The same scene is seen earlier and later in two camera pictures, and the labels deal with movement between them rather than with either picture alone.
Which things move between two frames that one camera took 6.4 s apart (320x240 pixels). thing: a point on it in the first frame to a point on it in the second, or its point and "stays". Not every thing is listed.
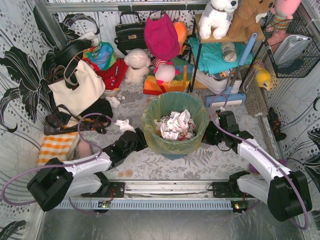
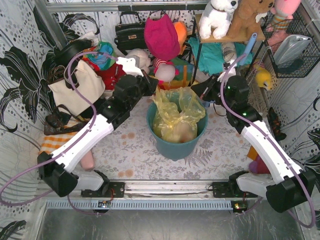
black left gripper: (139, 137) to (149, 82)
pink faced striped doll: (165, 71) stays
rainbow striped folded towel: (179, 83) stays
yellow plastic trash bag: (161, 104) to (178, 112)
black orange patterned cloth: (275, 124) stays
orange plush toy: (182, 32) stays
